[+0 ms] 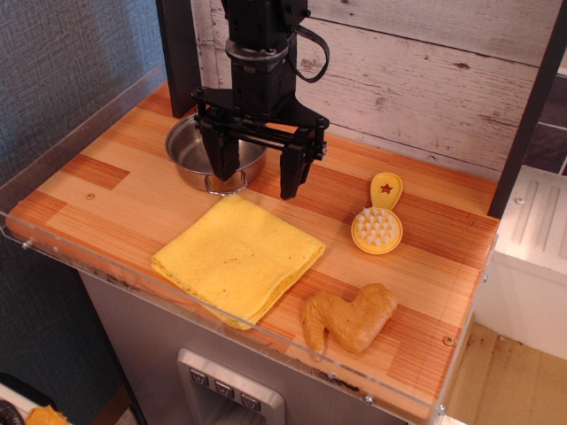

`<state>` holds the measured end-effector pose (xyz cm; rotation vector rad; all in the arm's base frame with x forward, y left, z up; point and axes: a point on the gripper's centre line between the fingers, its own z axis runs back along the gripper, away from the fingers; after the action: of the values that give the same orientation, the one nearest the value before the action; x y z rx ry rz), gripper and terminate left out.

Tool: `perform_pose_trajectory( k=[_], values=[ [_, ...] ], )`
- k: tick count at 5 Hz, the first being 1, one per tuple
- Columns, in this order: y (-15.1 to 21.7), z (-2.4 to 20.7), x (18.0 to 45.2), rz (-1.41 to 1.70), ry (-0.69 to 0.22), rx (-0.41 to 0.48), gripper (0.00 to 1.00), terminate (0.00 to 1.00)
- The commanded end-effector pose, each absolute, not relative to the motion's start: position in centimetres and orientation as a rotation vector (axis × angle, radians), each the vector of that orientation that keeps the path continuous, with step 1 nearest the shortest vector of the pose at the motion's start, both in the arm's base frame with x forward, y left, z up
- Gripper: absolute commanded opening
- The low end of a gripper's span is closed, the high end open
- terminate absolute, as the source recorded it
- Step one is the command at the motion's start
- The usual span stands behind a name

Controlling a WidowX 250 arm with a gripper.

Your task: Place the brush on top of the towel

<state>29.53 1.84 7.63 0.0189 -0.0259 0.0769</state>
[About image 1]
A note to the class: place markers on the orange object bottom left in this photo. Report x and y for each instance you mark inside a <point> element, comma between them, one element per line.
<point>45,415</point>

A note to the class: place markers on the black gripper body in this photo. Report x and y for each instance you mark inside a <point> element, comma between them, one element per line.
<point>261,108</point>

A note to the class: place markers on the dark vertical post right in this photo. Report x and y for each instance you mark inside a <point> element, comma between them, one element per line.
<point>541,88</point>

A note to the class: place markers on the dark vertical post left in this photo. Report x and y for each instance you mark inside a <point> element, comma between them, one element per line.
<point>180,51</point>

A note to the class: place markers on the silver toy fridge cabinet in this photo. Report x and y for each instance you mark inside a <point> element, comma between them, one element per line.
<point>181,372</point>

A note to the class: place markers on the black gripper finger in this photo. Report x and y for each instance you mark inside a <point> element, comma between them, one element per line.
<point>222,150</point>
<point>295,162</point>

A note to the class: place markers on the white toy appliance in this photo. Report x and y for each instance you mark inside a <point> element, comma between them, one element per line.
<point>523,292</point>

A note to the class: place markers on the clear acrylic guard rail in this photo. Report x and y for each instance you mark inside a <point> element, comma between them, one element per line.
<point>105,205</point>

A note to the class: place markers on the dark vertical post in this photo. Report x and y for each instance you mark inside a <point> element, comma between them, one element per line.
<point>180,51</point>
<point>541,88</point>

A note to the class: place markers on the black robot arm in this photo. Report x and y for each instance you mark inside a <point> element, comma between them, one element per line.
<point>263,33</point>

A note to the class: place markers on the stainless steel pot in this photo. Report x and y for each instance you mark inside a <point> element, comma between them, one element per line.
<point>185,148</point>

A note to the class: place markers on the yellow folded towel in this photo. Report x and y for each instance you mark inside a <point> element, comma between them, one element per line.
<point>239,259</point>

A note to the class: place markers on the toy chicken wing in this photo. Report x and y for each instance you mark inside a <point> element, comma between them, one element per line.
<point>355,324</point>

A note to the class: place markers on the yellow scrub brush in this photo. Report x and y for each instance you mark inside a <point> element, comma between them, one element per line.
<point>377,229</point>

